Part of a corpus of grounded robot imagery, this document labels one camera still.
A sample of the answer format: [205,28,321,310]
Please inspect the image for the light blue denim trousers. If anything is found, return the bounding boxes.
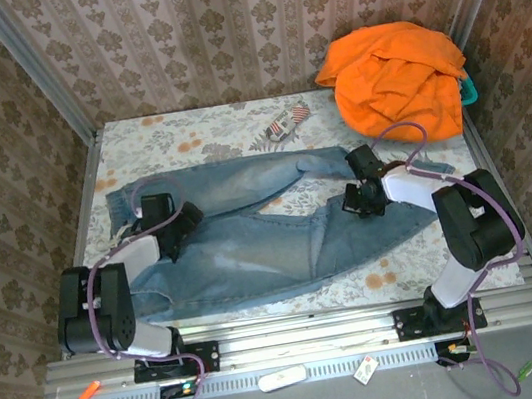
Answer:
[101,125,472,330]

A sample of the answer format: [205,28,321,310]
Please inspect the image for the floral patterned tablecloth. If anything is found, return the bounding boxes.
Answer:
[55,60,528,353]

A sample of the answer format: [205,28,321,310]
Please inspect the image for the flag print striped pouch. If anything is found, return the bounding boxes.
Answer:
[260,104,314,144]

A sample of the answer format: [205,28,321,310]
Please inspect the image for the orange crumpled garment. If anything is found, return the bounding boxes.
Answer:
[308,11,479,159]

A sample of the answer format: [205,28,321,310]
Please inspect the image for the black connector with green light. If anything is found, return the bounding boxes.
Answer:
[158,380,200,399]

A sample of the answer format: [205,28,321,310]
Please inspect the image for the teal plastic basket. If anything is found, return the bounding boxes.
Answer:
[455,67,481,109]

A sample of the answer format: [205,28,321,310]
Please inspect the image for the white tag with red mark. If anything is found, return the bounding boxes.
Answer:
[350,353,381,388]

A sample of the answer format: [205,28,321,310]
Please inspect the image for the white oblong plastic device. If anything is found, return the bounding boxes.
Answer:
[256,363,310,394]

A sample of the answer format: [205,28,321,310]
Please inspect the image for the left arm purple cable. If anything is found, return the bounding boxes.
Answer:
[70,175,219,399]

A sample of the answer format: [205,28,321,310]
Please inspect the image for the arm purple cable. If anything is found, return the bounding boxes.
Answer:
[368,105,532,399]
[70,175,219,399]

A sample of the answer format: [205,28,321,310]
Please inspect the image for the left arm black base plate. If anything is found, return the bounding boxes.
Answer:
[129,338,223,385]

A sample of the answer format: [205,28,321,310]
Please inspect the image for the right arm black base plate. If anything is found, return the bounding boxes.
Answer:
[392,295,489,342]

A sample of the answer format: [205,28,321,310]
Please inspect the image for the aluminium mounting rail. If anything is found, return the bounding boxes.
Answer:
[37,276,532,399]

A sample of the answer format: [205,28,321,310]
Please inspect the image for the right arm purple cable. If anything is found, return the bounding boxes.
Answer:
[368,105,532,399]

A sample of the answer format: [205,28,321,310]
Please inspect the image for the black connector with coloured wires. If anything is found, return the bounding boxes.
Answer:
[433,336,475,369]

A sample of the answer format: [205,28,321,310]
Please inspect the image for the slotted grey cable duct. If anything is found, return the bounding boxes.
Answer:
[90,343,444,399]

